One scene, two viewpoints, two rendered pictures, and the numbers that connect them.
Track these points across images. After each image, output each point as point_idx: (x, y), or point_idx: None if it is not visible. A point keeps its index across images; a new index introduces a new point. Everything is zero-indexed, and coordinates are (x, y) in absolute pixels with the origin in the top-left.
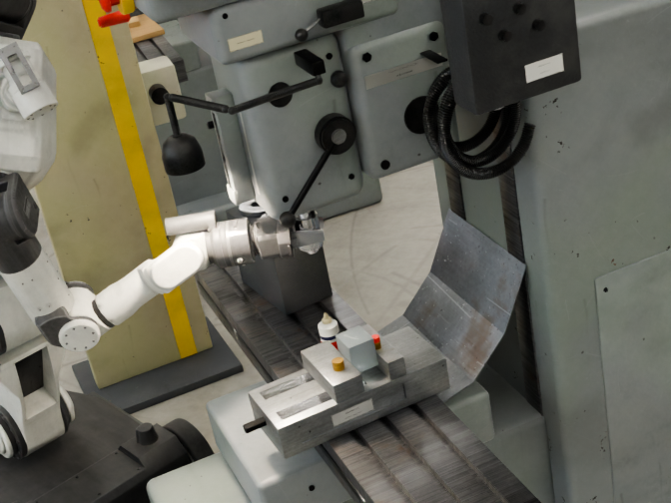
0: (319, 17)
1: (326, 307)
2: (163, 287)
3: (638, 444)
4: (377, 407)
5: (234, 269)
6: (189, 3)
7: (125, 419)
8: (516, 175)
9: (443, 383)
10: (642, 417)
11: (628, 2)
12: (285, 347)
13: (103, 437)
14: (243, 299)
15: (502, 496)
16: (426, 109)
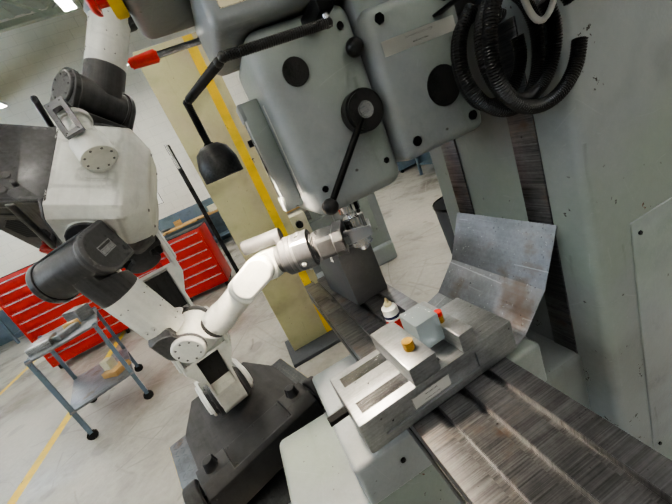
0: None
1: (384, 296)
2: (245, 298)
3: (665, 365)
4: (455, 381)
5: (326, 284)
6: None
7: (284, 379)
8: (541, 136)
9: (511, 345)
10: (668, 342)
11: None
12: (360, 329)
13: (272, 392)
14: (332, 300)
15: None
16: (457, 45)
